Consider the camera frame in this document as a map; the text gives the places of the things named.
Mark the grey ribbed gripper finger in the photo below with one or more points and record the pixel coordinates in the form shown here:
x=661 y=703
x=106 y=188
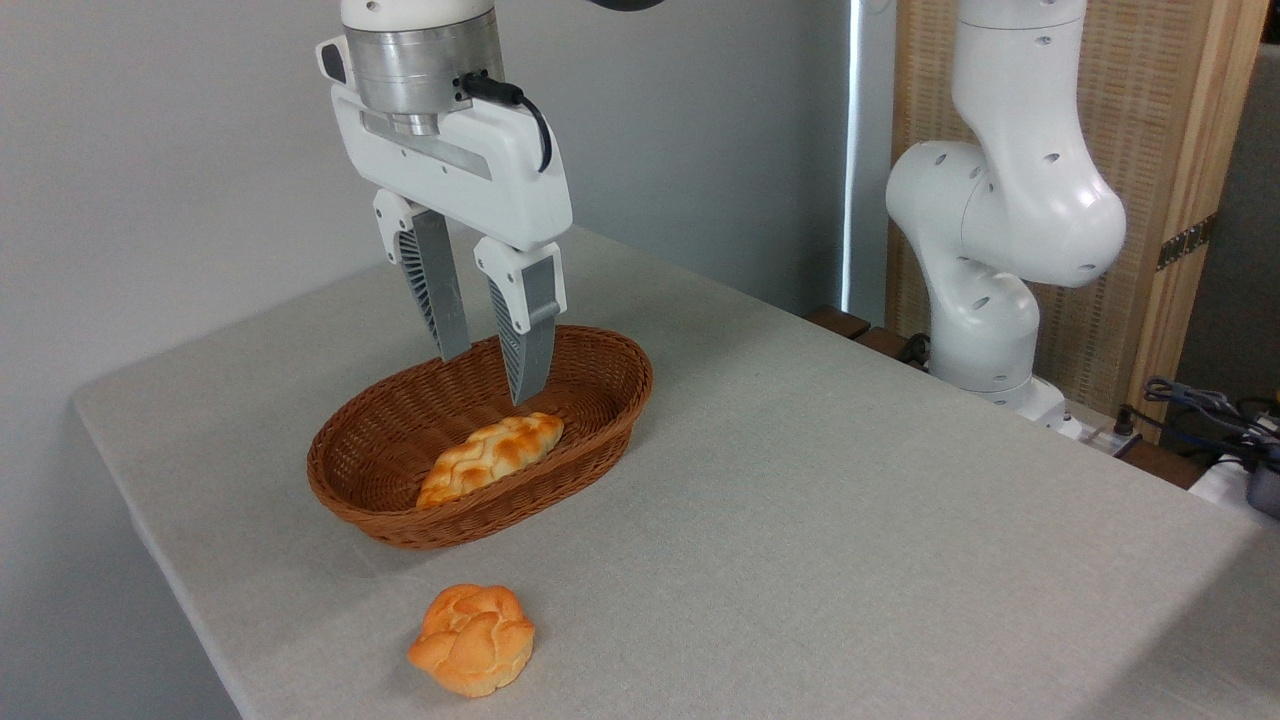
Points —
x=530 y=340
x=440 y=290

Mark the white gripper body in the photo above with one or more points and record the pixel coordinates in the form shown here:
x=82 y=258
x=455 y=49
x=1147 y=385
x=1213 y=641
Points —
x=500 y=175

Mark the long braided bread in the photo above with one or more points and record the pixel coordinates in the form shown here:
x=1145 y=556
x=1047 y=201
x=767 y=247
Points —
x=490 y=455

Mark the round knotted bread roll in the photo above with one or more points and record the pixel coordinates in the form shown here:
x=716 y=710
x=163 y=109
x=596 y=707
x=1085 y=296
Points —
x=472 y=642

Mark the brown oval wicker basket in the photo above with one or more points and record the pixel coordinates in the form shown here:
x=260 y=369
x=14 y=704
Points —
x=400 y=440

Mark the wooden folding screen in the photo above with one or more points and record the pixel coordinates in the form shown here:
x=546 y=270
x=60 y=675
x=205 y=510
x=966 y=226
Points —
x=1160 y=100

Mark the metal screen hinge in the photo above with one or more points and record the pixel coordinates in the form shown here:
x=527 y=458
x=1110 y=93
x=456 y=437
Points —
x=1187 y=241

